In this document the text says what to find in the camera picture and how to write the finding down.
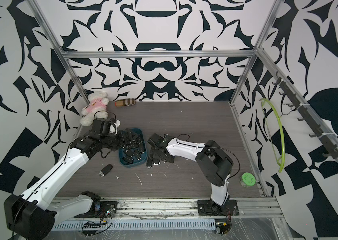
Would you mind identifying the white teddy bear pink shirt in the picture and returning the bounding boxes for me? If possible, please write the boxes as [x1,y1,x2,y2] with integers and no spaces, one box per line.
[80,91,110,127]

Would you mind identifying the green tape roll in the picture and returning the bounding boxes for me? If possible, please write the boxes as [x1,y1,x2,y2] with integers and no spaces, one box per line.
[239,172,256,188]

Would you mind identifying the brown checkered pouch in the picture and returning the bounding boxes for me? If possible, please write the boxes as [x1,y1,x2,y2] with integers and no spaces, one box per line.
[115,99,136,107]

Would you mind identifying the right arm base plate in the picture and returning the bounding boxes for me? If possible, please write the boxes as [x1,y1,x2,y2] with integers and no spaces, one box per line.
[197,200,240,217]

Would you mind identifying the black wall hook rack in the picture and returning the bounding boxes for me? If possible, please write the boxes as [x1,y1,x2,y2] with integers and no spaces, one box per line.
[274,72,338,159]

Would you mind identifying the black connector block left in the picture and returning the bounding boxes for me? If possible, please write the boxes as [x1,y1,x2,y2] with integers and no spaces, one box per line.
[81,222,102,237]

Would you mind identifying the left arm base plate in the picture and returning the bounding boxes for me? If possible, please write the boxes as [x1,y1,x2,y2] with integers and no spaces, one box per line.
[74,201,118,219]

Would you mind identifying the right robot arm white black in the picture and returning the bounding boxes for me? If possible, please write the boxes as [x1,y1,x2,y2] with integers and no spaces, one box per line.
[148,134,233,207]

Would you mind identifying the black connector block right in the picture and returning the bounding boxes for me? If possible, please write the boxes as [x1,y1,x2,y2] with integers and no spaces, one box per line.
[214,222,231,236]

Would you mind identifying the teal plastic storage box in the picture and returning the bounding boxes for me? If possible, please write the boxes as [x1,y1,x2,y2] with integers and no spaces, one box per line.
[118,128,148,168]

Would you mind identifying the black connector block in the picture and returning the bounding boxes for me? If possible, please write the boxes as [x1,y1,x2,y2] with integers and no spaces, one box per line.
[81,222,102,237]
[214,222,231,236]

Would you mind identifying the black car key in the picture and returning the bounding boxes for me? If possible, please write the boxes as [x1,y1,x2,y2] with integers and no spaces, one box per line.
[137,135,145,146]
[99,164,113,177]
[138,144,146,154]
[133,150,142,161]
[123,149,134,158]
[153,160,161,166]
[127,144,139,150]

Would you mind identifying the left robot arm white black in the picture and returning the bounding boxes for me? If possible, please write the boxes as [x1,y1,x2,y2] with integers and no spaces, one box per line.
[4,131,129,240]

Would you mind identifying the green plastic hanger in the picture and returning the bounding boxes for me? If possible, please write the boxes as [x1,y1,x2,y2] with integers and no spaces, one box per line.
[258,98,286,174]

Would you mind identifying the black flip key silver end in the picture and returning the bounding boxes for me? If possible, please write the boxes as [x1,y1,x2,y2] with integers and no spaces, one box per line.
[146,159,153,169]

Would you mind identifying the black car key box front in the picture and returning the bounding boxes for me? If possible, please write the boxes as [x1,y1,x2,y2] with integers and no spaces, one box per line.
[123,156,134,165]

